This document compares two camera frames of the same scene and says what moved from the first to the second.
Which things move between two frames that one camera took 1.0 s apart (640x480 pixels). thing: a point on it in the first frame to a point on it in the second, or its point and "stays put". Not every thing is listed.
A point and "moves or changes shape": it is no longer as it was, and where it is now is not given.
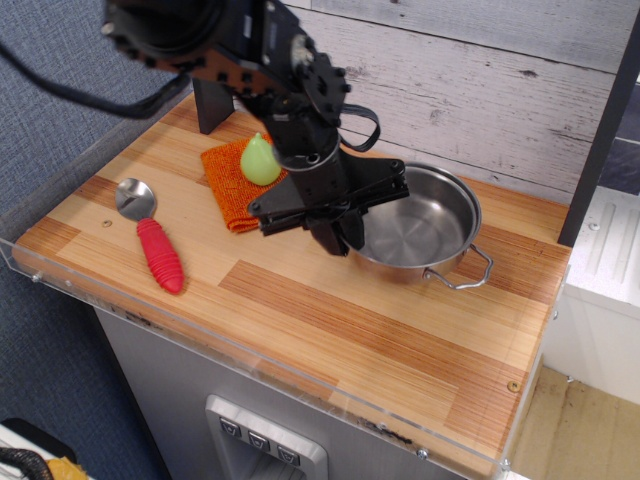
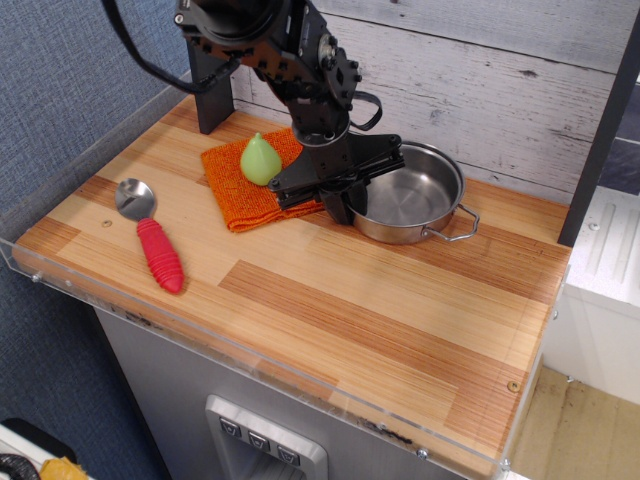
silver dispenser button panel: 249,447 stays put
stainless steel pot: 426,232 moves or changes shape
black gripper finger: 328,235 to 339,206
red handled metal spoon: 136,198 stays put
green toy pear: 259,162 stays put
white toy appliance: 595,336 stays put
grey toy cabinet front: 170,384 stays put
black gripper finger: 352,229 to 357,197
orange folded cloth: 234,191 stays put
